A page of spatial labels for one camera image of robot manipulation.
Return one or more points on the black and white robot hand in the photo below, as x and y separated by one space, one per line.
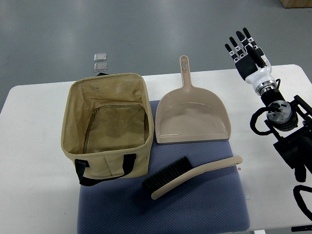
250 61

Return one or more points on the beige hand broom black bristles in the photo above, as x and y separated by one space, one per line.
181 171

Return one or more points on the beige plastic dustpan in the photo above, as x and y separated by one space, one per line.
191 114

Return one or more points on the blue textured mat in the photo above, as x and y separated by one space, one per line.
211 203

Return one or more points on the upper floor metal plate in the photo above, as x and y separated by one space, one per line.
100 56

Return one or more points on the tan fabric bag black handles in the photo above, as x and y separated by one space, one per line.
108 128

